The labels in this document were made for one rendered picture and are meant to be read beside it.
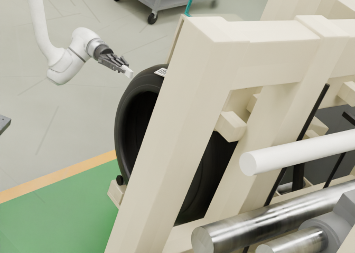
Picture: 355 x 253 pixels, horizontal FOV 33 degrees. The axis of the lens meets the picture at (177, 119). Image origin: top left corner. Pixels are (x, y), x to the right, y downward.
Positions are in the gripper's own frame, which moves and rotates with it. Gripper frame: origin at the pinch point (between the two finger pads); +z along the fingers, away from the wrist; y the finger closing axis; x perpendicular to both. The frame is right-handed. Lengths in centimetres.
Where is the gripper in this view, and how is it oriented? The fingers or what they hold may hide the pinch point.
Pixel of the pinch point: (127, 71)
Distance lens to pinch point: 249.5
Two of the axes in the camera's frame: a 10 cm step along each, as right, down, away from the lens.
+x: -2.1, 8.8, 4.4
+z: 6.0, 4.7, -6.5
